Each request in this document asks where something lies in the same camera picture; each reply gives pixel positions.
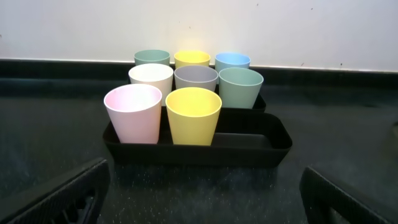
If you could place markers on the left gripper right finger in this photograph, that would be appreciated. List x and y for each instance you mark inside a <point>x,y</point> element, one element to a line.
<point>335,205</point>

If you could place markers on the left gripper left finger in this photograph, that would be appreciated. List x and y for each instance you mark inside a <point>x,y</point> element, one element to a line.
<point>56,199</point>

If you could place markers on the pink cup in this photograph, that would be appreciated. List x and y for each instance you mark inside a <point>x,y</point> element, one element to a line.
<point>133,118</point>

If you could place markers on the yellow cup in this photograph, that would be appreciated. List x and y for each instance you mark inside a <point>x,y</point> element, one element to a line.
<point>192,121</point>
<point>191,59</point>

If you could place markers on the green cup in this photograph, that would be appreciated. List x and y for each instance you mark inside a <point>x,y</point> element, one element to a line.
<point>241,90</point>
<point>151,57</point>

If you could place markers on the white cup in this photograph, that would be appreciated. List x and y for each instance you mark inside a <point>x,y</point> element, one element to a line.
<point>150,74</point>

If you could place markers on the blue cup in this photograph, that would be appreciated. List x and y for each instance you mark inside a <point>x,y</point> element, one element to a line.
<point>231,60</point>

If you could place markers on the grey cup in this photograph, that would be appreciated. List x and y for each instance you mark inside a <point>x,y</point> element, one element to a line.
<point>196,77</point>

